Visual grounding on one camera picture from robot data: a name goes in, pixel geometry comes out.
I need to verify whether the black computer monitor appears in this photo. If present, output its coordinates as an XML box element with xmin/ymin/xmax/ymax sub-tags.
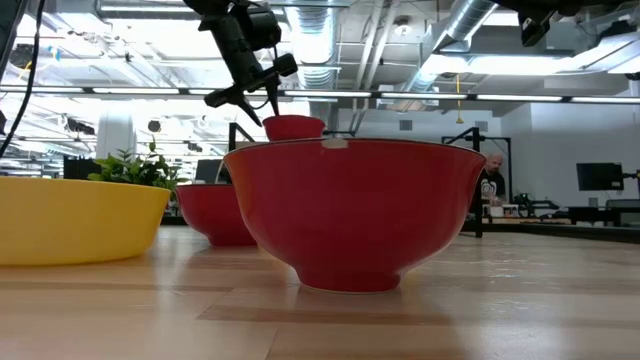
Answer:
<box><xmin>575</xmin><ymin>162</ymin><xmax>625</xmax><ymax>192</ymax></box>
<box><xmin>194</xmin><ymin>158</ymin><xmax>232</xmax><ymax>185</ymax></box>

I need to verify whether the green plant in white pot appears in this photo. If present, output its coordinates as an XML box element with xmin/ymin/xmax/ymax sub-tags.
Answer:
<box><xmin>87</xmin><ymin>138</ymin><xmax>190</xmax><ymax>201</ymax></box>

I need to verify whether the black round ceiling device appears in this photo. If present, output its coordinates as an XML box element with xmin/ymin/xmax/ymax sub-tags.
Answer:
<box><xmin>8</xmin><ymin>42</ymin><xmax>38</xmax><ymax>70</ymax></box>

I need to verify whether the yellow plastic bowl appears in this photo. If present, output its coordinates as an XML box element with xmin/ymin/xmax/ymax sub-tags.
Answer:
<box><xmin>0</xmin><ymin>175</ymin><xmax>173</xmax><ymax>267</ymax></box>

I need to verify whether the black cabinet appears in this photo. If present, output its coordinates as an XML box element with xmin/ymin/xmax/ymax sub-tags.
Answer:
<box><xmin>63</xmin><ymin>156</ymin><xmax>104</xmax><ymax>181</ymax></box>

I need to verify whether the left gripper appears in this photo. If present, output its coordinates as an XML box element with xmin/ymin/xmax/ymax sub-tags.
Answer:
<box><xmin>200</xmin><ymin>13</ymin><xmax>281</xmax><ymax>126</ymax></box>

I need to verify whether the red floral-lined bowl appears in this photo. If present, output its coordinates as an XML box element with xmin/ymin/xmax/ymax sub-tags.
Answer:
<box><xmin>262</xmin><ymin>114</ymin><xmax>327</xmax><ymax>143</ymax></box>
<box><xmin>174</xmin><ymin>182</ymin><xmax>259</xmax><ymax>248</ymax></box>
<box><xmin>222</xmin><ymin>137</ymin><xmax>487</xmax><ymax>295</ymax></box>

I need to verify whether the black aluminium table frame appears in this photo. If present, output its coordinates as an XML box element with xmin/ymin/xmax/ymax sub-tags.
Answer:
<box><xmin>159</xmin><ymin>214</ymin><xmax>640</xmax><ymax>245</ymax></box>

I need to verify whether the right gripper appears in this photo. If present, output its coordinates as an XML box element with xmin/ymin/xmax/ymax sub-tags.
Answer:
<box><xmin>492</xmin><ymin>0</ymin><xmax>591</xmax><ymax>49</ymax></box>

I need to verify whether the silver ventilation duct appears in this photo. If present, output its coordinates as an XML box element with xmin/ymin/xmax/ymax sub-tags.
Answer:
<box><xmin>285</xmin><ymin>0</ymin><xmax>341</xmax><ymax>91</ymax></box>
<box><xmin>399</xmin><ymin>0</ymin><xmax>501</xmax><ymax>94</ymax></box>

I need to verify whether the yellow hanging cord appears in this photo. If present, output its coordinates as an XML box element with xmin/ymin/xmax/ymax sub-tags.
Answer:
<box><xmin>453</xmin><ymin>73</ymin><xmax>465</xmax><ymax>125</ymax></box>

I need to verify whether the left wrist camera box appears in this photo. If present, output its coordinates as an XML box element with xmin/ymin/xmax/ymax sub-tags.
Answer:
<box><xmin>259</xmin><ymin>52</ymin><xmax>300</xmax><ymax>81</ymax></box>

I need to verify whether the person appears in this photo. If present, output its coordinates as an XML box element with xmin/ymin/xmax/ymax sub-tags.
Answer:
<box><xmin>480</xmin><ymin>152</ymin><xmax>507</xmax><ymax>206</ymax></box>

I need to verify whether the black low table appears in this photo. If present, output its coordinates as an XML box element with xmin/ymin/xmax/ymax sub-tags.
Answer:
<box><xmin>567</xmin><ymin>198</ymin><xmax>640</xmax><ymax>227</ymax></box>

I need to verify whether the wooden shelf with black legs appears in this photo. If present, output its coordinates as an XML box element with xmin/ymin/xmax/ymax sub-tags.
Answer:
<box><xmin>228</xmin><ymin>122</ymin><xmax>485</xmax><ymax>239</ymax></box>

